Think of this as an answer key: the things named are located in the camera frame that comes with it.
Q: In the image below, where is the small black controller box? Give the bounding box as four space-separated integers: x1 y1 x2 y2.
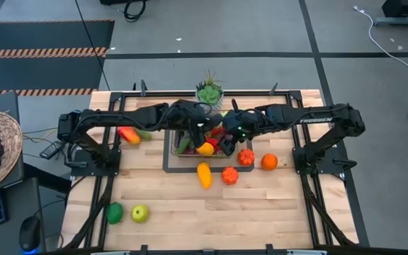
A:
39 140 65 160

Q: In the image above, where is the black computer mouse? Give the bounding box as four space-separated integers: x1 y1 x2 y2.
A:
18 215 41 253

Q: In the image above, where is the black wire basket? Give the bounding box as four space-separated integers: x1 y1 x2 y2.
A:
170 113 239 159

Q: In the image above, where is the dark green lime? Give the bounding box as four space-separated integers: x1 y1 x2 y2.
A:
106 202 125 225

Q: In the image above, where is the short green vegetable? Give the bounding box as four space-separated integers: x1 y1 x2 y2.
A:
135 127 153 142

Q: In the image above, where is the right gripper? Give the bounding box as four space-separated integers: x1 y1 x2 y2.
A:
220 98 265 157

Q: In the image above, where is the yellow-green apple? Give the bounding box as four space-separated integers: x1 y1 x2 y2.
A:
130 204 150 224

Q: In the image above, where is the long green cucumber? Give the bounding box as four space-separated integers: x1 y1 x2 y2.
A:
174 135 193 155

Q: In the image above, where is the red chili pepper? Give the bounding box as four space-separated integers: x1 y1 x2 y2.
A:
205 126 228 147

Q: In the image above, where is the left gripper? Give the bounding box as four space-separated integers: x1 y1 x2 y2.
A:
170 98 222 149

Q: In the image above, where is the red yellow mango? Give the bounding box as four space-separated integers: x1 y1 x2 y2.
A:
118 126 142 145

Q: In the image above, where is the coiled black floor cable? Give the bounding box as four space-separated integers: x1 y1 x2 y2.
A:
123 0 148 23

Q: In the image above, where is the woven straw bowl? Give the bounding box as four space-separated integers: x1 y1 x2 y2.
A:
0 111 23 198

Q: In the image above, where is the potted green succulent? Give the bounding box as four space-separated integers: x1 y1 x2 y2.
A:
195 69 225 116

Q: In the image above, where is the white floor cable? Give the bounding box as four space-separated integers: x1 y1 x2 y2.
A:
352 5 408 81

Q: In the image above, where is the grey desk base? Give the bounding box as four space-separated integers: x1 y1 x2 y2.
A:
373 0 408 26

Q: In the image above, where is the red-orange crinkled pepper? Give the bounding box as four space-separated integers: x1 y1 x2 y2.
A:
237 148 256 167

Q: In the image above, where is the black aluminium table frame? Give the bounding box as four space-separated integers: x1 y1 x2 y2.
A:
61 79 370 255

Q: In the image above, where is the dark grey side desk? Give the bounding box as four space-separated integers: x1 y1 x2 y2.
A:
0 91 47 255

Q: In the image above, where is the yellow lemon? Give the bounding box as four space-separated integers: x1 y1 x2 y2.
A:
195 141 215 157

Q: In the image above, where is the round orange fruit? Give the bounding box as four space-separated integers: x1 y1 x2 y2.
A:
261 153 279 171

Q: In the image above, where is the orange crinkled pepper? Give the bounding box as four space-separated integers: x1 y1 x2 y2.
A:
221 166 239 186

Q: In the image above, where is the black hazard-striped floor mat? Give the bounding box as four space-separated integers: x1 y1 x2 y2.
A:
0 19 115 97

